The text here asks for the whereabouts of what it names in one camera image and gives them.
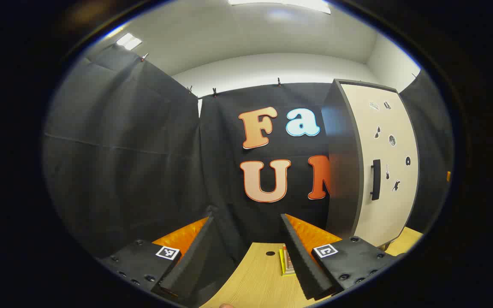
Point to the beige cabinet door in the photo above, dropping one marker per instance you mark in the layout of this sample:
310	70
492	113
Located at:
396	205

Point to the black backdrop cloth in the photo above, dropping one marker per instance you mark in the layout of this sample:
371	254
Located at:
122	171

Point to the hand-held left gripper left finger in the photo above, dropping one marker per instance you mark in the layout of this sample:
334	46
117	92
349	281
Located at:
188	265

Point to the small ceiling light panel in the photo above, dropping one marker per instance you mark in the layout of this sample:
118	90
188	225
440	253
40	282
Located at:
129	40

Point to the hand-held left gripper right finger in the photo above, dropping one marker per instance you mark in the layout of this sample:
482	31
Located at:
304	265

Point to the large ceiling light panel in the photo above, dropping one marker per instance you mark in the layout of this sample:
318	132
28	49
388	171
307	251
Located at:
280	3

